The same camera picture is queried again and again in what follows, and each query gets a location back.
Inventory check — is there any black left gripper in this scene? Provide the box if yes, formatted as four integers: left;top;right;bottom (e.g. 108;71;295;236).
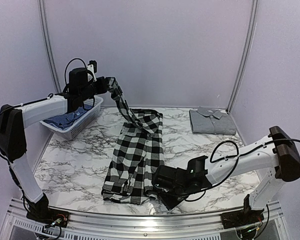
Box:
79;76;107;101

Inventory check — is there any black white plaid shirt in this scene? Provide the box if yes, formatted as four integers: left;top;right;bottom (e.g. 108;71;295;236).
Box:
101;77;164;205

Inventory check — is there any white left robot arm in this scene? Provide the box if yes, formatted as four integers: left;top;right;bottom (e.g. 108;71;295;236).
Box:
0;68;111;223

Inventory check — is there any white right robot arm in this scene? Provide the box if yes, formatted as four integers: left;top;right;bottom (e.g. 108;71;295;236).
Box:
152;126;300;224

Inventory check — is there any blue shirt in basket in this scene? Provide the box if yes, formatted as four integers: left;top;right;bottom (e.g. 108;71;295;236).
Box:
43;107;88;130

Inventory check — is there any white plastic basket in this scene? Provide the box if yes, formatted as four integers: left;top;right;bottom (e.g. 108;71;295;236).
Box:
40;95;104;140

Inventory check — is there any folded grey shirt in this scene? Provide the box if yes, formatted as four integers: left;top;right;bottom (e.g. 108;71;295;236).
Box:
189;106;237;135

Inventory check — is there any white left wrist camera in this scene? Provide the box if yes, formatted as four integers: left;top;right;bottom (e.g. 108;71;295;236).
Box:
87;60;98;82

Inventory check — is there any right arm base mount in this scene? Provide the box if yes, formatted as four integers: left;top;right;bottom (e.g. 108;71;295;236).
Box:
220;209;264;229

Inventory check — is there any left aluminium corner post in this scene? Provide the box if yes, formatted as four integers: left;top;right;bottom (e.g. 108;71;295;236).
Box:
37;0;62;93

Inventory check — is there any aluminium corner post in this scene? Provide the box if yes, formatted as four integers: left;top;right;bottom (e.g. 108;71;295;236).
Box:
226;0;260;114
37;0;62;93

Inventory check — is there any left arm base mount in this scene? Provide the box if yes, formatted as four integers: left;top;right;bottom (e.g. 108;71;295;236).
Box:
26;208;70;228

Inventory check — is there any aluminium front frame rail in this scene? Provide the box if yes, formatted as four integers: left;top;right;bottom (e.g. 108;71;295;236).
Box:
0;198;290;240

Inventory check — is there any right aluminium corner post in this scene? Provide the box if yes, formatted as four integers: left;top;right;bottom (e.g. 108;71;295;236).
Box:
226;0;260;114

